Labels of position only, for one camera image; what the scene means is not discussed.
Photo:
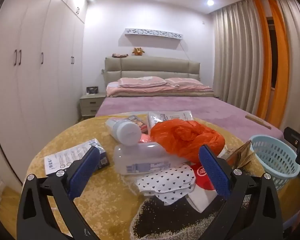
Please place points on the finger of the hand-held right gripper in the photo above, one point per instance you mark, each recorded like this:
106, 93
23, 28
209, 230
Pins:
291, 135

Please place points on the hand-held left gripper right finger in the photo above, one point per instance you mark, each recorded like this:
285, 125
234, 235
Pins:
213, 172

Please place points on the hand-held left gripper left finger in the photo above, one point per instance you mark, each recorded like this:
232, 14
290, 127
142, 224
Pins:
85, 170

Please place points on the light blue plastic basket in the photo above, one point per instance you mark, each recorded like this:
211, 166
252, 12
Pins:
275, 155

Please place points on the heart-print white cloth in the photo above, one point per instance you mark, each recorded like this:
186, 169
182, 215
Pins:
165, 182

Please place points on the red and white paper bag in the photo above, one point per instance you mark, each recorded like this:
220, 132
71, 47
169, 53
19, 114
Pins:
202, 177

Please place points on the dark blue foil box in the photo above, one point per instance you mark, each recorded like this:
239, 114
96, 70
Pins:
103, 158

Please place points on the white printed box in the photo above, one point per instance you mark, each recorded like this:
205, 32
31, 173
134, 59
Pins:
62, 160

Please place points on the yellow printed blanket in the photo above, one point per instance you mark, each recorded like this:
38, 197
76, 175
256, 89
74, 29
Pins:
65, 195

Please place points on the orange plastic bag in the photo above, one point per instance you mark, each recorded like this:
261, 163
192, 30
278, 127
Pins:
180, 137

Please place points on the clear plastic container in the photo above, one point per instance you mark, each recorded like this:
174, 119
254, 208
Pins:
140, 157

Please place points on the white plastic jar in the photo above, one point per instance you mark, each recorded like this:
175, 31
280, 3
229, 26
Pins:
125, 130

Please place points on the grey nightstand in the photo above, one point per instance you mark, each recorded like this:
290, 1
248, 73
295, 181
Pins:
91, 105

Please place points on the beige curtain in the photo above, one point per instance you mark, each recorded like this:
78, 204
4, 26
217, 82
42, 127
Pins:
235, 60
298, 67

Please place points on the orange curtain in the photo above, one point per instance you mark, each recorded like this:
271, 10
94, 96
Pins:
281, 67
262, 55

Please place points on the white printed packet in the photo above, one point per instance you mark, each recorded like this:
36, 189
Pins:
170, 117

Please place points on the colourful snack box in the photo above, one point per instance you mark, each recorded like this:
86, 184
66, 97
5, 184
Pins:
137, 122

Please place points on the window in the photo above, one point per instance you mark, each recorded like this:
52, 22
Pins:
272, 55

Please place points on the purple bedspread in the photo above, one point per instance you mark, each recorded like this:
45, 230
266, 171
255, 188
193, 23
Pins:
165, 103

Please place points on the pink pillow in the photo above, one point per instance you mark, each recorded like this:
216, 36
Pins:
185, 81
140, 82

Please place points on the pink folded blanket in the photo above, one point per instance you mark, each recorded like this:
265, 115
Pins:
150, 91

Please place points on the white wardrobe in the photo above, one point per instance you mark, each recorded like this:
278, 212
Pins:
32, 67

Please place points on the dark patterned pouch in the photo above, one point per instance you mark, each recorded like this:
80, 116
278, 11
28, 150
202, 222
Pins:
119, 55

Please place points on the beige padded headboard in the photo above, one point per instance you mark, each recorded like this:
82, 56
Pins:
152, 66

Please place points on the orange plush toy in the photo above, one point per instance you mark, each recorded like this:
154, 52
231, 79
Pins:
138, 51

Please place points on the ceiling light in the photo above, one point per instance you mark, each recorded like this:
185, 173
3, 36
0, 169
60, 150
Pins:
210, 2

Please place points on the small photo frame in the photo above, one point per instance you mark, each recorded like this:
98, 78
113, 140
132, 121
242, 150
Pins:
92, 90

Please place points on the white decorative wall shelf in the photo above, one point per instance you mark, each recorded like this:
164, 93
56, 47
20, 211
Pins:
153, 33

